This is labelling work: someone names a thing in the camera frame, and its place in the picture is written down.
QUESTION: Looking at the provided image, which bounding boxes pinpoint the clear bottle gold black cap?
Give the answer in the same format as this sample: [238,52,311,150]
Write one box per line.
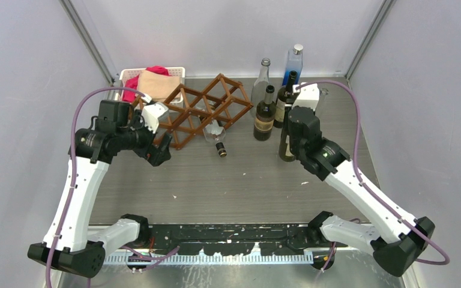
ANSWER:
[203,119,227,158]

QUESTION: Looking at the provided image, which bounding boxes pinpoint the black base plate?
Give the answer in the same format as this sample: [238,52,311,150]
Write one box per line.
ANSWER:
[125,223,331,256]

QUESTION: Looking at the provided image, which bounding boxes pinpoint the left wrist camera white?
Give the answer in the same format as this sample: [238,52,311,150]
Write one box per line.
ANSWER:
[140,94,169,134]

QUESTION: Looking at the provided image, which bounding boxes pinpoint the brown wooden wine rack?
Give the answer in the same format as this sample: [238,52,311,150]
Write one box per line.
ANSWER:
[154,73,253,150]

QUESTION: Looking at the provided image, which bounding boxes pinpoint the red cloth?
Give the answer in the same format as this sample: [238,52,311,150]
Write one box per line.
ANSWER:
[121,65,170,104]

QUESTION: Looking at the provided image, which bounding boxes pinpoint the small clear glass bottle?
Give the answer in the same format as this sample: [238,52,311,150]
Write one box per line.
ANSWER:
[315,88,328,118]

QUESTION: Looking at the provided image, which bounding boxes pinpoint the blue square glass bottle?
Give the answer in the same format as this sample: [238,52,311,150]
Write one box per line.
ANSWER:
[282,44,304,86]

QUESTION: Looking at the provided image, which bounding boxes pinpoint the beige folded cloth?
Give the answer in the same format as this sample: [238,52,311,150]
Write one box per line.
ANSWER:
[137,70,181,101]

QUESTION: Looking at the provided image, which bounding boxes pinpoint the dark wine bottle black neck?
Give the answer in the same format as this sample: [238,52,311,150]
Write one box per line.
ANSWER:
[278,116,295,162]

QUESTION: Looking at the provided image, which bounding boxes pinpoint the white plastic basket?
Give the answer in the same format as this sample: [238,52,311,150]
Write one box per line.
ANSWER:
[114,66,185,107]

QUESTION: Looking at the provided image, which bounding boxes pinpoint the dark wine bottle silver cap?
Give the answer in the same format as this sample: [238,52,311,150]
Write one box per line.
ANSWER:
[253,85,276,141]

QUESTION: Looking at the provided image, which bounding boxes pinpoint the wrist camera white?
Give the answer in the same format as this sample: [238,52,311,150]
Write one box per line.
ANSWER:
[140,94,169,134]
[292,82,321,112]

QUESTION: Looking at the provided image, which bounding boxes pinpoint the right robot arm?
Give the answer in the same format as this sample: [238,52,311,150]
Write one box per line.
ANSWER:
[286,107,435,277]

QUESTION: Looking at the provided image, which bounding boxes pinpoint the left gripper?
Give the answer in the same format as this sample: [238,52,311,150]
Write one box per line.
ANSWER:
[116,109,171,166]

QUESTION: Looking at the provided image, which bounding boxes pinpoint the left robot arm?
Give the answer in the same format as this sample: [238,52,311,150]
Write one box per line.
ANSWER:
[28,100,172,278]

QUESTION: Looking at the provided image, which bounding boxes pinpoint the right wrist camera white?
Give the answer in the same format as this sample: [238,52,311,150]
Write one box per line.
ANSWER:
[292,82,321,112]

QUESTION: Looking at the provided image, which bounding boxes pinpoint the dark green wine bottle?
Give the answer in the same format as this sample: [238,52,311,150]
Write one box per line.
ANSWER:
[273,70,298,128]

